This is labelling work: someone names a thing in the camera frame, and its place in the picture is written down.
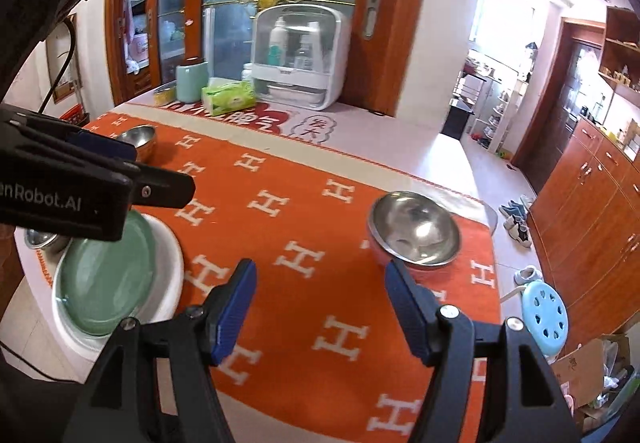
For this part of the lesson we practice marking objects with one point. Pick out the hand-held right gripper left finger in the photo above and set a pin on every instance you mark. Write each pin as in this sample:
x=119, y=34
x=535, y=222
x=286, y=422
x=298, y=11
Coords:
x=235, y=313

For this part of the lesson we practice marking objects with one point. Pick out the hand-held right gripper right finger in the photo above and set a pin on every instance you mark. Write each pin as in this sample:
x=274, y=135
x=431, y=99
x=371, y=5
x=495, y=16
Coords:
x=407, y=318

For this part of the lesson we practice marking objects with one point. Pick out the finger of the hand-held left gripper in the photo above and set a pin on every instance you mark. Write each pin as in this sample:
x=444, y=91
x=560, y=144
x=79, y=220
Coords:
x=100, y=145
x=160, y=190

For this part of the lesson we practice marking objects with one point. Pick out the small steel bowl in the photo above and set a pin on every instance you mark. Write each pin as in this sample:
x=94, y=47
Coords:
x=140, y=140
x=42, y=240

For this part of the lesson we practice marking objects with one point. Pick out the white patterned plate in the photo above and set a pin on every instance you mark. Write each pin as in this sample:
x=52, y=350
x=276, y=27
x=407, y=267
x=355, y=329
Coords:
x=167, y=273

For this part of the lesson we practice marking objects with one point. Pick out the large steel bowl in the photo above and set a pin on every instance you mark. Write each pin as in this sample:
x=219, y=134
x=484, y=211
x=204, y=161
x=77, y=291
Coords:
x=415, y=233

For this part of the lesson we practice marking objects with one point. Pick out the green plate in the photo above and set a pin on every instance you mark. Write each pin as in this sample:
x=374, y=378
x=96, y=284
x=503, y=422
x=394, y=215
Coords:
x=105, y=278

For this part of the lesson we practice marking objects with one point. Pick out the red box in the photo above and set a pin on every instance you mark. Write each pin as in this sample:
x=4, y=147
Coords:
x=75, y=115

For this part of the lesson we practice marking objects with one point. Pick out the pale green cup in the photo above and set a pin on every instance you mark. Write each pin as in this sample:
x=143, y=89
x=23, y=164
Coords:
x=192, y=83

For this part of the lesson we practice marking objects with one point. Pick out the green tissue pack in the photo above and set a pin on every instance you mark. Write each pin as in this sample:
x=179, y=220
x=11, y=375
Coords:
x=230, y=98

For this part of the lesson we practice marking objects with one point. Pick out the light blue shoes pair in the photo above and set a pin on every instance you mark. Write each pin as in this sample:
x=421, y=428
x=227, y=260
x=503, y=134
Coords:
x=527, y=275

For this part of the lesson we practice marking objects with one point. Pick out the orange lettered blanket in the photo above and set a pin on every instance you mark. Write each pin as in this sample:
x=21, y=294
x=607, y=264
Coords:
x=310, y=203

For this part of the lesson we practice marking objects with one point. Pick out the blue plastic stool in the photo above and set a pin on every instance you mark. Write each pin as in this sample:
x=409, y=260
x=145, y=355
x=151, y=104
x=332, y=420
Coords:
x=545, y=318

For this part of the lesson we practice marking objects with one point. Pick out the dark sneakers pair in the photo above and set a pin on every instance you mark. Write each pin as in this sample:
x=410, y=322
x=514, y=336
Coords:
x=517, y=223

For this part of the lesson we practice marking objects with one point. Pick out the small white jar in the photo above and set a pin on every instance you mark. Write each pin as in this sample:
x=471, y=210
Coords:
x=248, y=74

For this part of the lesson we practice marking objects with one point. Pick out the white printed tablecloth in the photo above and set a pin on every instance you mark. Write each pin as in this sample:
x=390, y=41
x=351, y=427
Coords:
x=380, y=143

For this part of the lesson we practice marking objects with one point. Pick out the cardboard box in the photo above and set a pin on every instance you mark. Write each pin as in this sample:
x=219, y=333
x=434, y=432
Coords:
x=585, y=373

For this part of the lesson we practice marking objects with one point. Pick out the white bottle teal label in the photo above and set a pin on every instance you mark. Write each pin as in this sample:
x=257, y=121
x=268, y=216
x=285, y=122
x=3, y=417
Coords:
x=276, y=45

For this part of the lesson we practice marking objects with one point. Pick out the clear bottle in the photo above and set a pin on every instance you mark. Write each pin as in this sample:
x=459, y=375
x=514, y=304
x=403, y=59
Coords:
x=302, y=55

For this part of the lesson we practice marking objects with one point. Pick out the white shelf rack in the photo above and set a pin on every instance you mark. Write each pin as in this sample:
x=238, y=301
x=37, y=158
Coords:
x=495, y=118

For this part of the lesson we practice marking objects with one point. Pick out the white storage box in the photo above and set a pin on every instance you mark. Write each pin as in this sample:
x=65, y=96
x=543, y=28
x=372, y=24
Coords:
x=330, y=48

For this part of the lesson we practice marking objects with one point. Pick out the wall picture frame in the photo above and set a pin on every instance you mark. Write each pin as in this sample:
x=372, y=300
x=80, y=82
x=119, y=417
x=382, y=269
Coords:
x=57, y=48

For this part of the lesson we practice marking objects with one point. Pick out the wooden wall cupboard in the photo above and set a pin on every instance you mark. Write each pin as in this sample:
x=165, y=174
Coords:
x=590, y=203

